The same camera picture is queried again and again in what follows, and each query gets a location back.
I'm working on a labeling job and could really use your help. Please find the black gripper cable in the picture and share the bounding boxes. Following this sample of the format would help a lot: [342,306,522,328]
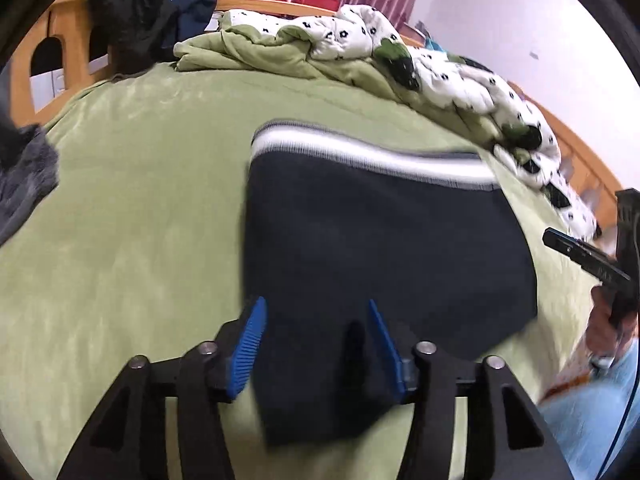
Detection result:
[594,339,640,480]

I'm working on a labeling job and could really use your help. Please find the green plush bed sheet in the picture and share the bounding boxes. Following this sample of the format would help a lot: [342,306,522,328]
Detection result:
[0,58,601,480]

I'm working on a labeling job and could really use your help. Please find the black pants with white stripe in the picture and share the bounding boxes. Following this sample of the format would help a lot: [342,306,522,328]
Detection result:
[243,120,537,446]

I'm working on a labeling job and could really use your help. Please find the person's right hand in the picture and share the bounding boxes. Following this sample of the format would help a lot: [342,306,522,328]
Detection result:
[585,285,639,375]

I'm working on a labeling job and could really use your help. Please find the red chair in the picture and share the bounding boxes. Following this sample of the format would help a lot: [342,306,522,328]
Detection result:
[297,0,340,11]

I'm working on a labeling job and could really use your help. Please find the wooden bed frame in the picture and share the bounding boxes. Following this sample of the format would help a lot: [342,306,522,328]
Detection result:
[9,0,622,229]

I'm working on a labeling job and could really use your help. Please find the white floral quilt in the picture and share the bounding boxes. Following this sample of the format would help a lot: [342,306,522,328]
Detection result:
[220,4,600,242]

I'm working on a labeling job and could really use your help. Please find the grey jeans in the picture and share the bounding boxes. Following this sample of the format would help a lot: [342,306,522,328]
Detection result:
[0,65,58,244]

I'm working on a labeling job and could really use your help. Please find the green plush blanket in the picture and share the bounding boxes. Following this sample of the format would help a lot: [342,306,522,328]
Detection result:
[174,25,500,146]

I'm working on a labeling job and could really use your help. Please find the navy blue garment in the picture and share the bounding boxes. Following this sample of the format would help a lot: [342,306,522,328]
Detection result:
[160,0,217,53]

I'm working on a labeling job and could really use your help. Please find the black jacket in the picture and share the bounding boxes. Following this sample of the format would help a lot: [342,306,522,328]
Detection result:
[87,0,178,75]

